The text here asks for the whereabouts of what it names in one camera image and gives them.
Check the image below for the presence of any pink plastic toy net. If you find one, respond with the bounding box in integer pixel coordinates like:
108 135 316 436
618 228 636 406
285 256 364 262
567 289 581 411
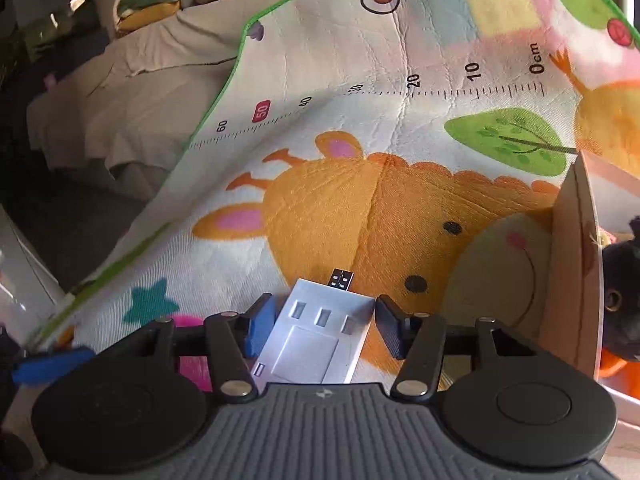
169 313 215 394

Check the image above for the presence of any black plush toy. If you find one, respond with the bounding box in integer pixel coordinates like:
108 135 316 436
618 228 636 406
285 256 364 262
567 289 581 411
602 217 640 362

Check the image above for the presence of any pink cardboard box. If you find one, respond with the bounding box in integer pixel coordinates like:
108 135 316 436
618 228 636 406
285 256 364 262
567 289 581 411
538 148 640 461

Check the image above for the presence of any orange plastic toy scoop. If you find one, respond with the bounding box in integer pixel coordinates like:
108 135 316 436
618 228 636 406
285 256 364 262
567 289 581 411
598 348 636 379

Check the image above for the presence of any white usb hub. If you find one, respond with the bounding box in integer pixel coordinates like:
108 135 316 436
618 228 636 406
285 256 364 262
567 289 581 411
252 269 374 390

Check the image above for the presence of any colourful cartoon play mat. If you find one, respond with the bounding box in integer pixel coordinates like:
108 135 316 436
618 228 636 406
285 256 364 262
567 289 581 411
35 0 639 350

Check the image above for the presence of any beige covered sofa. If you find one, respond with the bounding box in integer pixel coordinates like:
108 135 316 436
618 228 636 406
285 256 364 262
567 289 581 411
24 0 321 181

